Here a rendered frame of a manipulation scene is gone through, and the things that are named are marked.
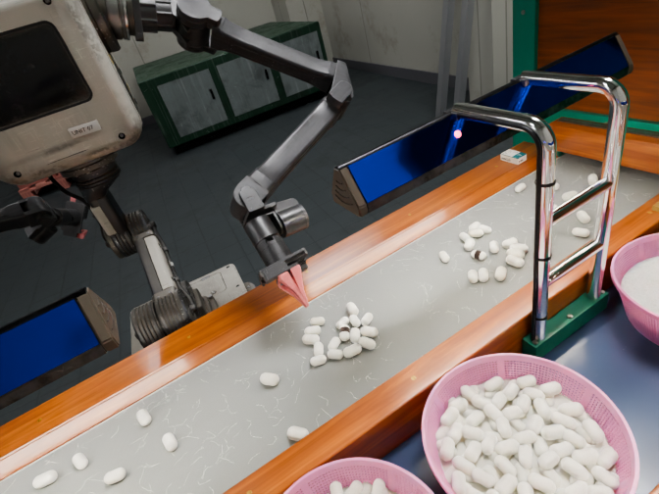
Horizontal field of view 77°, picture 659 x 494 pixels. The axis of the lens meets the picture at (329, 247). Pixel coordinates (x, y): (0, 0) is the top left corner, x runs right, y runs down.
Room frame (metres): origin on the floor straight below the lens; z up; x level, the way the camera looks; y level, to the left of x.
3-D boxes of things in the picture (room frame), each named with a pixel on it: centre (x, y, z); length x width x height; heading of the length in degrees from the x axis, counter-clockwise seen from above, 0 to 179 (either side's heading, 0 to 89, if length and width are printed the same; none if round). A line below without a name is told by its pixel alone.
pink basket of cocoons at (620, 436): (0.30, -0.18, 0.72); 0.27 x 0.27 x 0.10
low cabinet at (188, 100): (5.93, 0.61, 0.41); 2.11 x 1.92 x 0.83; 105
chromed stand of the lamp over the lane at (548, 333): (0.58, -0.36, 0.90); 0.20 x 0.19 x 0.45; 110
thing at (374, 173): (0.66, -0.33, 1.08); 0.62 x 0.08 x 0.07; 110
